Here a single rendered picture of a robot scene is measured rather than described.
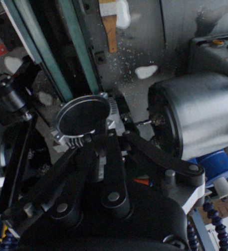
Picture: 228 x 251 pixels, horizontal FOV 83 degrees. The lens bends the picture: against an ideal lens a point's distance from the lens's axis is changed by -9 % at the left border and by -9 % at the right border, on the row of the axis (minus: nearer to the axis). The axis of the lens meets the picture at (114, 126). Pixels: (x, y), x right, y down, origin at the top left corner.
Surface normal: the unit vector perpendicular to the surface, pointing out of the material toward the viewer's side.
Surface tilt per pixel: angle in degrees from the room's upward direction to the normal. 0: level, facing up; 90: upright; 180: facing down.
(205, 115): 47
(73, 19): 0
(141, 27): 0
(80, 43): 0
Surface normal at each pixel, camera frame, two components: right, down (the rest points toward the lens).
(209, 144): 0.14, 0.60
